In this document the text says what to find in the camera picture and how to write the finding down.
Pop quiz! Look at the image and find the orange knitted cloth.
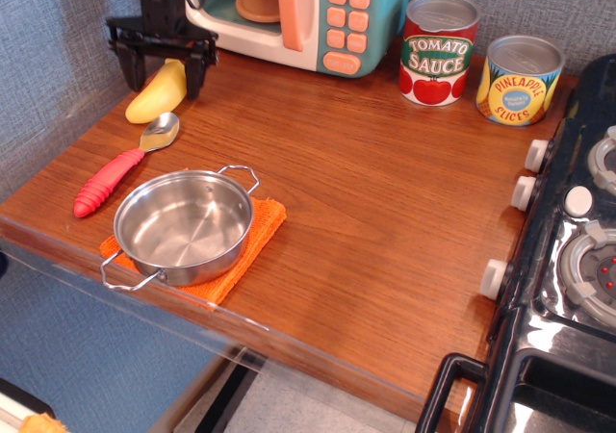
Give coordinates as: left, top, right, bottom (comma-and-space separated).
100, 198, 287, 304

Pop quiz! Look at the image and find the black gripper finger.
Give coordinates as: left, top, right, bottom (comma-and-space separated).
115, 42, 145, 91
185, 54, 208, 100

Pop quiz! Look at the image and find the pineapple slices can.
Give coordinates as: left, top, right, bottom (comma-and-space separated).
475, 35, 565, 127

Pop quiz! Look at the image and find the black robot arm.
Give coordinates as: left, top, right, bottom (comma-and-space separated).
106, 0, 218, 100

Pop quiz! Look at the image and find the tomato sauce can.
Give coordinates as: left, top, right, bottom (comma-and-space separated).
398, 0, 479, 107

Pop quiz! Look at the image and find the black toy stove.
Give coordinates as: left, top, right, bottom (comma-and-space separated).
417, 55, 615, 432

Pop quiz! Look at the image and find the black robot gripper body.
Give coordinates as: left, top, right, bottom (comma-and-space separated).
106, 0, 218, 65

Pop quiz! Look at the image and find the teal toy microwave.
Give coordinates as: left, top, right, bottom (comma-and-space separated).
186, 0, 409, 78

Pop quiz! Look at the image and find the stainless steel pot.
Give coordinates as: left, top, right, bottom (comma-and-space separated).
100, 165, 261, 292

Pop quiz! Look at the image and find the orange microwave turntable plate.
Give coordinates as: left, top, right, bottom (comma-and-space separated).
235, 0, 280, 24

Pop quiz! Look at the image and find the yellow toy banana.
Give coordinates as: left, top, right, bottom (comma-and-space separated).
125, 59, 187, 124

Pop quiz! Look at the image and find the red-handled metal spoon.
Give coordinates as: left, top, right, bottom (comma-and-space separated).
73, 113, 180, 217

